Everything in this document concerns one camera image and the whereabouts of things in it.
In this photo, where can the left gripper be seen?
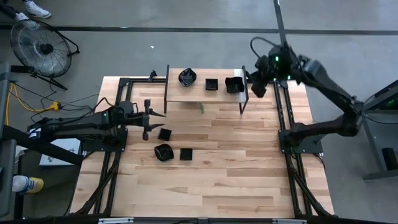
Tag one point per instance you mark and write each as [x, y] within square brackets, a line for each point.
[136, 119]

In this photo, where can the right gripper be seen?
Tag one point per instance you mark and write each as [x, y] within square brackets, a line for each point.
[267, 67]

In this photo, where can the small black square plate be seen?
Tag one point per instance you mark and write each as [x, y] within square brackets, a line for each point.
[164, 134]
[211, 84]
[186, 154]

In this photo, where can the black leaf shaped plate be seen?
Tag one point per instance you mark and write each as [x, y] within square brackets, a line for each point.
[163, 152]
[187, 77]

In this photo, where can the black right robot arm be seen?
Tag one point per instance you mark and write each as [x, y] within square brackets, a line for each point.
[329, 87]

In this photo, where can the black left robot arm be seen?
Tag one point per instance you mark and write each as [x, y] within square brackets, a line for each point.
[74, 126]

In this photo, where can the green potted plant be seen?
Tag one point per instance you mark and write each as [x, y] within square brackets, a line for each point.
[202, 108]

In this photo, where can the wooden shelf black legs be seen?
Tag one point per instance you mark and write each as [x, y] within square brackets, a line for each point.
[199, 95]

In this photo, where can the white printed box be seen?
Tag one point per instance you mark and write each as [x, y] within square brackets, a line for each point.
[53, 158]

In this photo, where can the black diagonal support beam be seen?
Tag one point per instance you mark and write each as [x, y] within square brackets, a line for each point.
[40, 146]

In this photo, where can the grey metal stand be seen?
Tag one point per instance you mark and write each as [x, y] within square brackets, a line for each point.
[373, 137]

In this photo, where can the black floor fan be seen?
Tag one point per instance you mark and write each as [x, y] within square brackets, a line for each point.
[46, 48]

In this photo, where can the white bottle yellow cap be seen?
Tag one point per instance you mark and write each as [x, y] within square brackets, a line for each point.
[27, 184]

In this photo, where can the small black box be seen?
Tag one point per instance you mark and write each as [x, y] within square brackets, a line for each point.
[389, 158]

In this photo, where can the grey metal cabinet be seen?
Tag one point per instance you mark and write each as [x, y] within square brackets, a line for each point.
[7, 177]

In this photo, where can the person's foot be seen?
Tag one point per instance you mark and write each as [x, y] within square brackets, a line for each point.
[21, 16]
[38, 9]

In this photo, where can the black metal table frame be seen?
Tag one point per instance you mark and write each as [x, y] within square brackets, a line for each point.
[140, 81]

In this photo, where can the black frame bracket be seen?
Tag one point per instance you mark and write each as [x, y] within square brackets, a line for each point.
[152, 76]

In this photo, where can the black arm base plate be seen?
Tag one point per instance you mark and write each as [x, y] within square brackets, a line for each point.
[93, 147]
[314, 147]

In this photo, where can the silver metal bracket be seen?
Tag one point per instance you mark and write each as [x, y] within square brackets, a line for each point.
[289, 221]
[115, 221]

